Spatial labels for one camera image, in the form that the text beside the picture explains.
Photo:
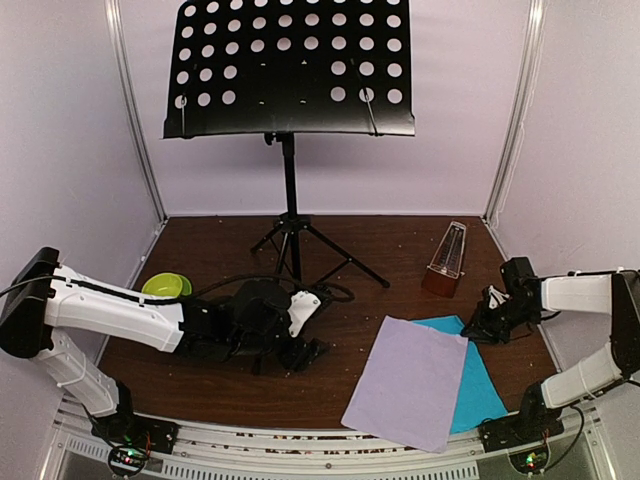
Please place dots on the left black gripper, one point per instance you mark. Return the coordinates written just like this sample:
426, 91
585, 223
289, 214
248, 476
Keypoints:
303, 353

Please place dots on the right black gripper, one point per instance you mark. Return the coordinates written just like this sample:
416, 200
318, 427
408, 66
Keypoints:
481, 327

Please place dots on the lilac sheet music paper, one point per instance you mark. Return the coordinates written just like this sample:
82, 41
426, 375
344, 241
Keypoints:
374, 407

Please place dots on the black perforated music stand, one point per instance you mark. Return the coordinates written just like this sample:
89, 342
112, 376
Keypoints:
283, 68

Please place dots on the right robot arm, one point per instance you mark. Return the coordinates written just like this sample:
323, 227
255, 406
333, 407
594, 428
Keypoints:
527, 298

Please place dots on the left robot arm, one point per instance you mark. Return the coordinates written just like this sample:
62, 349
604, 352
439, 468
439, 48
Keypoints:
262, 318

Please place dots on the wooden metronome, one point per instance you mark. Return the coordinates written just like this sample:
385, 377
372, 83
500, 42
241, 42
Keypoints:
444, 271

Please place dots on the cyan paper sheet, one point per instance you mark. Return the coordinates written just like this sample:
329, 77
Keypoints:
475, 390

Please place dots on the green bowl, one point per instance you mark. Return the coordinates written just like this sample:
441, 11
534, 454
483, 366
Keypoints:
168, 284

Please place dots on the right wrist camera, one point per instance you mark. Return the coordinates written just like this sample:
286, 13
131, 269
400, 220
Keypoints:
494, 298

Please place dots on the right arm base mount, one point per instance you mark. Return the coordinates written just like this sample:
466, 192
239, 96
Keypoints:
526, 444

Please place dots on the aluminium front rail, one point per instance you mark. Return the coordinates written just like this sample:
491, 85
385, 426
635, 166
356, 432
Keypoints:
213, 451

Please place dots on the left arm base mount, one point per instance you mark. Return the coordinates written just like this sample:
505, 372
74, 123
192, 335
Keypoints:
132, 439

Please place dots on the left aluminium frame post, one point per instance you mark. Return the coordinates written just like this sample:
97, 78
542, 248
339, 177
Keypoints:
116, 32

